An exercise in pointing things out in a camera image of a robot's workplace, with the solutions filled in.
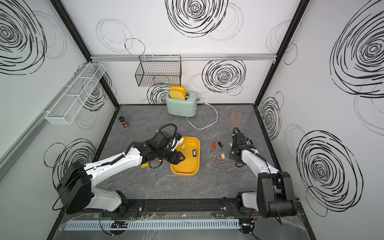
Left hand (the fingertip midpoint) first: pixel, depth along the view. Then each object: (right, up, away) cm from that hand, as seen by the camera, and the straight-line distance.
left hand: (181, 157), depth 80 cm
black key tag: (+7, -1, +13) cm, 15 cm away
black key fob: (+24, +4, +18) cm, 30 cm away
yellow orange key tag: (+25, -3, +11) cm, 27 cm away
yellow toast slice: (-4, +38, +19) cm, 43 cm away
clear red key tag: (+20, -3, +11) cm, 23 cm away
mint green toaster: (+1, +29, +30) cm, 42 cm away
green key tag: (+31, +4, +19) cm, 36 cm away
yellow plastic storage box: (+4, +2, +16) cm, 17 cm away
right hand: (+33, -2, +8) cm, 34 cm away
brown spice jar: (-41, +17, +22) cm, 49 cm away
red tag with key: (+19, +3, +16) cm, 25 cm away
